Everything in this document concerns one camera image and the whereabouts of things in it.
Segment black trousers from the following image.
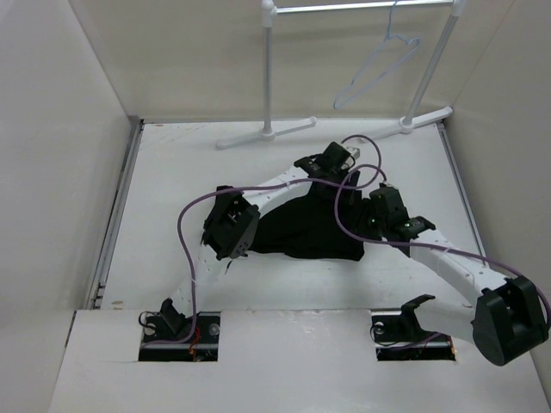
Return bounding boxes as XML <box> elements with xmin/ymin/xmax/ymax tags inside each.
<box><xmin>199</xmin><ymin>180</ymin><xmax>375</xmax><ymax>264</ymax></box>

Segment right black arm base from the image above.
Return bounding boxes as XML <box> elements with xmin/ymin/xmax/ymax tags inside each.
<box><xmin>369</xmin><ymin>294</ymin><xmax>455</xmax><ymax>361</ymax></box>

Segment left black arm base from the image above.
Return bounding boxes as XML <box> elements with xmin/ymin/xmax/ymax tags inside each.
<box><xmin>138</xmin><ymin>311</ymin><xmax>221</xmax><ymax>362</ymax></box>

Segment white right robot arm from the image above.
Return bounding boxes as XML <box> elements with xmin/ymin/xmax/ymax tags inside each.
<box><xmin>357</xmin><ymin>184</ymin><xmax>550</xmax><ymax>366</ymax></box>

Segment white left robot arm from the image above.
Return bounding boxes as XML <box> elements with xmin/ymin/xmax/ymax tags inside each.
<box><xmin>159</xmin><ymin>142</ymin><xmax>364</xmax><ymax>343</ymax></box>

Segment white garment rack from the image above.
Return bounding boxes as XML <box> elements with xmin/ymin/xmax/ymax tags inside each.
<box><xmin>214</xmin><ymin>0</ymin><xmax>467</xmax><ymax>150</ymax></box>

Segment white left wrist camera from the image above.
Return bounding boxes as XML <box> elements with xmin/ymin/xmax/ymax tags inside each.
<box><xmin>344</xmin><ymin>146</ymin><xmax>361</xmax><ymax>168</ymax></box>

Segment light blue wire hanger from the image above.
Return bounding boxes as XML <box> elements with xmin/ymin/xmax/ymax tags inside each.
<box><xmin>331</xmin><ymin>0</ymin><xmax>421</xmax><ymax>109</ymax></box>

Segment left aluminium table rail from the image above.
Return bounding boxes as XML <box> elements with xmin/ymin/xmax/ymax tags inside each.
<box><xmin>83</xmin><ymin>116</ymin><xmax>145</xmax><ymax>310</ymax></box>

